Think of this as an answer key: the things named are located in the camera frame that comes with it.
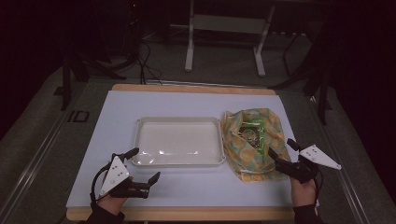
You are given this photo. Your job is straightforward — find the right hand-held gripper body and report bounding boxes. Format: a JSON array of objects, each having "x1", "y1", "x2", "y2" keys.
[{"x1": 275, "y1": 144, "x2": 343, "y2": 184}]

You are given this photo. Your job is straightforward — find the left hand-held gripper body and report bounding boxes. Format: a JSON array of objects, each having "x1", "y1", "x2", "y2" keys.
[{"x1": 99, "y1": 155, "x2": 150, "y2": 200}]

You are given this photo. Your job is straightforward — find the green snack packet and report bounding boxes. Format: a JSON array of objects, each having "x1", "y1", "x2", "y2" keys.
[{"x1": 238, "y1": 117, "x2": 269, "y2": 156}]

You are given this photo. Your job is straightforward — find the yellow patterned cloth bag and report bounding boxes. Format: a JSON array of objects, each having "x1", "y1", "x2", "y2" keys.
[{"x1": 220, "y1": 107, "x2": 292, "y2": 184}]

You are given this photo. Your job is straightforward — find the white plastic tray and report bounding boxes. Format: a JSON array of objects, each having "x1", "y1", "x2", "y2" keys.
[{"x1": 130, "y1": 116, "x2": 227, "y2": 168}]

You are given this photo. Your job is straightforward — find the person's right hand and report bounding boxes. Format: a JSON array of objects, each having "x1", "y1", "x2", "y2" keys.
[{"x1": 290, "y1": 177, "x2": 318, "y2": 208}]

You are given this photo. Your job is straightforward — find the person's left hand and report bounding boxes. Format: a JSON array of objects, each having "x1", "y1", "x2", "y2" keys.
[{"x1": 96, "y1": 194, "x2": 130, "y2": 217}]

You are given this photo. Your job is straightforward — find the white table mat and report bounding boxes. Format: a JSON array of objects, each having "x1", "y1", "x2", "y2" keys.
[{"x1": 65, "y1": 90, "x2": 320, "y2": 209}]

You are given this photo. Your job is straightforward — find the black metal stand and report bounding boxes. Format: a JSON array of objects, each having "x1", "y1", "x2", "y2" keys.
[
  {"x1": 52, "y1": 43, "x2": 127, "y2": 112},
  {"x1": 268, "y1": 18, "x2": 332, "y2": 126}
]

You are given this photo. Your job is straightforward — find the white metal stand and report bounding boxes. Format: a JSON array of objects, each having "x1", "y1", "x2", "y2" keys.
[{"x1": 184, "y1": 0, "x2": 277, "y2": 78}]

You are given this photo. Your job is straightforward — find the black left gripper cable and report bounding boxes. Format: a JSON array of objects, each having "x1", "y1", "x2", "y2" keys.
[{"x1": 90, "y1": 161, "x2": 114, "y2": 209}]

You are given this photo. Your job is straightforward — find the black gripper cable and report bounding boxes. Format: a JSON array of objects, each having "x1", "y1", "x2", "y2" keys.
[
  {"x1": 312, "y1": 172, "x2": 324, "y2": 207},
  {"x1": 90, "y1": 161, "x2": 114, "y2": 209}
]

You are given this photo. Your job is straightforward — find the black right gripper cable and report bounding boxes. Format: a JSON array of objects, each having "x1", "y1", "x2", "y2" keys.
[{"x1": 312, "y1": 172, "x2": 324, "y2": 207}]

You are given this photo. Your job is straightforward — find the black floor cables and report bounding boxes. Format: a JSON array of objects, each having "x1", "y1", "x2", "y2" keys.
[{"x1": 108, "y1": 38, "x2": 163, "y2": 86}]

